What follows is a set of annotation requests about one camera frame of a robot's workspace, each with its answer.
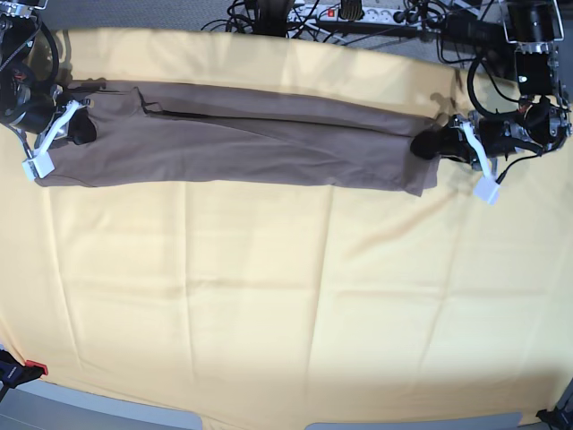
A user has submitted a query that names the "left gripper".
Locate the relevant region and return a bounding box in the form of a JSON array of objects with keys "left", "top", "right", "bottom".
[{"left": 410, "top": 114, "right": 527, "bottom": 165}]

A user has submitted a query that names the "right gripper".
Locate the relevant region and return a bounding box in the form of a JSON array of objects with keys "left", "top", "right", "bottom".
[{"left": 13, "top": 79, "right": 107, "bottom": 145}]

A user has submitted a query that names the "black stand behind table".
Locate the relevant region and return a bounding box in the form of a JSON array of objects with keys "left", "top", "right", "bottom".
[{"left": 253, "top": 0, "right": 294, "bottom": 38}]

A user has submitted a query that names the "black red clamp left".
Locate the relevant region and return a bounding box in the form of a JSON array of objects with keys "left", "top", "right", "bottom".
[{"left": 0, "top": 349, "right": 48, "bottom": 400}]

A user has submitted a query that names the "black clamp right corner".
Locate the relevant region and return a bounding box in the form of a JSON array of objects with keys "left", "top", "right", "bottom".
[{"left": 536, "top": 396, "right": 572, "bottom": 430}]

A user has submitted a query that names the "yellow tablecloth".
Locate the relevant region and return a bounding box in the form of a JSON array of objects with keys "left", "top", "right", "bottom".
[{"left": 0, "top": 27, "right": 573, "bottom": 425}]

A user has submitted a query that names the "brown T-shirt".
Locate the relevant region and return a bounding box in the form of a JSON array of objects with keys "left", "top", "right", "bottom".
[{"left": 39, "top": 81, "right": 439, "bottom": 196}]

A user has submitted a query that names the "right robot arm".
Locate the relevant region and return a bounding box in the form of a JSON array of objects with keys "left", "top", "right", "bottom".
[{"left": 1, "top": 1, "right": 97, "bottom": 146}]

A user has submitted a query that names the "white power strip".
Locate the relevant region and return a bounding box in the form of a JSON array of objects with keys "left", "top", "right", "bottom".
[{"left": 286, "top": 1, "right": 446, "bottom": 33}]

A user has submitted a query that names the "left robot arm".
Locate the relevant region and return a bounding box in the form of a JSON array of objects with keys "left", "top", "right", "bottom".
[{"left": 411, "top": 1, "right": 572, "bottom": 164}]

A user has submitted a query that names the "black power adapter box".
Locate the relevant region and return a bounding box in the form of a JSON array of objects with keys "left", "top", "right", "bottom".
[{"left": 440, "top": 13, "right": 515, "bottom": 79}]

